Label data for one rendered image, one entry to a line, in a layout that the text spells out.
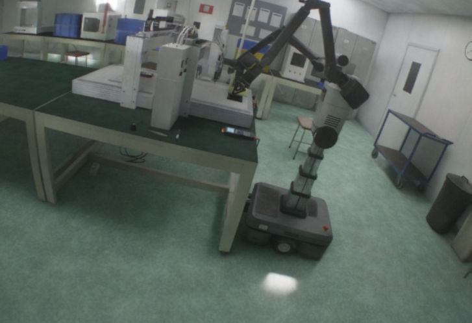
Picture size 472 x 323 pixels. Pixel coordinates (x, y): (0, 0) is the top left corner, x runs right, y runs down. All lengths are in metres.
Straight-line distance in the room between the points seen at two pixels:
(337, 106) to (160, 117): 1.03
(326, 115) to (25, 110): 1.88
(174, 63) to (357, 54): 5.05
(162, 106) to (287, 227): 1.13
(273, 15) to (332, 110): 4.60
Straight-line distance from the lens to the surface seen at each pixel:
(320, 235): 1.93
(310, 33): 5.74
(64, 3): 7.62
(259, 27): 6.02
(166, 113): 1.53
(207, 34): 1.86
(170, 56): 1.45
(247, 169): 1.44
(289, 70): 4.52
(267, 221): 1.84
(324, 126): 1.66
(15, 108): 1.96
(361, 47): 6.13
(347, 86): 1.45
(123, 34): 4.83
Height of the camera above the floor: 1.41
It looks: 25 degrees down
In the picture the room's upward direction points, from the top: 15 degrees clockwise
